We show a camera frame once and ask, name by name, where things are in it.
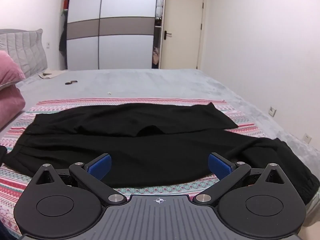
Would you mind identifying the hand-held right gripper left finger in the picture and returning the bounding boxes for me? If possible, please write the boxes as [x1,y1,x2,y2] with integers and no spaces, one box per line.
[33,153,127,204]

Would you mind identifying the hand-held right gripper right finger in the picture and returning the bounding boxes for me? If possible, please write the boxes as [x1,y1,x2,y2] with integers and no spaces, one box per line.
[193,152,287,204]

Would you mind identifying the black pants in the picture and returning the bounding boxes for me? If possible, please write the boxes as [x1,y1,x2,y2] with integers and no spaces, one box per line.
[4,102,316,205]

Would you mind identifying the patterned striped blanket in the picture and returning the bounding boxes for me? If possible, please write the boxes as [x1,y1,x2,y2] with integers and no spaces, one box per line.
[0,97,312,239]

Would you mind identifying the beige cloth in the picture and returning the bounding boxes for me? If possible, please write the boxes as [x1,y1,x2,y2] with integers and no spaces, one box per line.
[37,70,67,79]

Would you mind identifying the pink pillow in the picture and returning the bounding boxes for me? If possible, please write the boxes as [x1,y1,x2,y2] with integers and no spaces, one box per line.
[0,50,26,90]
[0,85,26,131]

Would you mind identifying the white and brown wardrobe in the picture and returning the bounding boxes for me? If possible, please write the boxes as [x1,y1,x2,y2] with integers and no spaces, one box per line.
[59,0,167,71]

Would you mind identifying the pink bag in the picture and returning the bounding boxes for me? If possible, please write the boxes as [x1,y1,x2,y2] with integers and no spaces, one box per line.
[152,46,161,66]

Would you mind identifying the dark hanging garment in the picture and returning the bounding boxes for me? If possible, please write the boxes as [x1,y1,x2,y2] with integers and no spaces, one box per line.
[59,17,68,55]

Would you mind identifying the grey quilted pillow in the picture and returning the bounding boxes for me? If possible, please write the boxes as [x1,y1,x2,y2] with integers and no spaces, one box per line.
[0,28,48,79]

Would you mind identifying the cream door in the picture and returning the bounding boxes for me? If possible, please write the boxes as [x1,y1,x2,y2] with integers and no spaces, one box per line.
[160,0,208,70]

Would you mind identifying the white folded bedding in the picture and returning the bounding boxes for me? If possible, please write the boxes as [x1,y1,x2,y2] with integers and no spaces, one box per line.
[155,0,164,19]

